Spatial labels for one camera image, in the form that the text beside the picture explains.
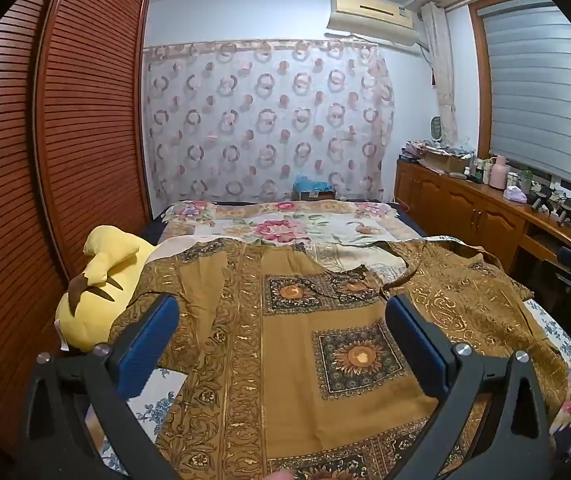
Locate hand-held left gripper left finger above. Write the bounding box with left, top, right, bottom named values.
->
left=18, top=294, right=181, bottom=480

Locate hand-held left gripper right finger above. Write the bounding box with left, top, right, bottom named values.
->
left=384, top=294, right=556, bottom=480

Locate golden patterned garment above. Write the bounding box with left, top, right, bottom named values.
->
left=108, top=237, right=571, bottom=480

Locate blue floral bed sheet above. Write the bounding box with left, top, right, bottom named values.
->
left=86, top=297, right=571, bottom=476

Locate yellow plush toy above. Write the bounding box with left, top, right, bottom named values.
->
left=54, top=225, right=154, bottom=353

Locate beige pillow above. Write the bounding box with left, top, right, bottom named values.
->
left=144, top=237, right=199, bottom=263

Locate pink thermos jug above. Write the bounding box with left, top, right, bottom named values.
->
left=488, top=155, right=509, bottom=191

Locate wooden sideboard cabinet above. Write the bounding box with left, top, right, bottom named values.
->
left=394, top=157, right=571, bottom=286

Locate pink floral blanket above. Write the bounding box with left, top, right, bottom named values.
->
left=158, top=199, right=426, bottom=261

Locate grey window blind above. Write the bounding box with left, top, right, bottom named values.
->
left=478, top=0, right=571, bottom=206

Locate cardboard box with blue cloth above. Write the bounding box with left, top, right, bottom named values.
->
left=293, top=175, right=337, bottom=202

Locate wooden louvered wardrobe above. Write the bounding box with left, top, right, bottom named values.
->
left=0, top=0, right=154, bottom=461

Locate beige window curtain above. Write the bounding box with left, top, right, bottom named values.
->
left=420, top=2, right=459, bottom=148

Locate circle-patterned sheer curtain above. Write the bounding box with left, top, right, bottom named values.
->
left=142, top=39, right=396, bottom=206

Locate beige air conditioner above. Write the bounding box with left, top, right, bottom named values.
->
left=326, top=0, right=419, bottom=48

